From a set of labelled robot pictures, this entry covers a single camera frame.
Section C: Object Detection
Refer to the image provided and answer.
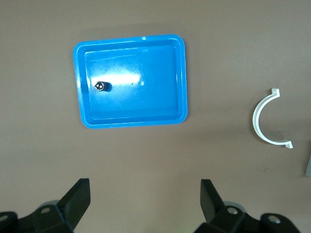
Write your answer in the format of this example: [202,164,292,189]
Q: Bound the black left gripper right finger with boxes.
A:
[193,179,299,233]

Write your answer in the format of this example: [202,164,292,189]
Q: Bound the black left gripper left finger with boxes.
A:
[0,178,91,233]

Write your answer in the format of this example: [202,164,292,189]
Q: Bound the small black cylindrical capacitor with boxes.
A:
[94,81,110,93]

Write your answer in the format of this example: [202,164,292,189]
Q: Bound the brown table mat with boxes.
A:
[0,0,311,233]

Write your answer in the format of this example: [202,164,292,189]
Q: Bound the metal mesh power supply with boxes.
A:
[303,150,311,178]

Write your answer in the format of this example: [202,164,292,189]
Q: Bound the blue plastic tray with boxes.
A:
[73,33,189,129]

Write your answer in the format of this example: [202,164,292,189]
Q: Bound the white half-ring pipe clamp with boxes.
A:
[252,87,294,150]

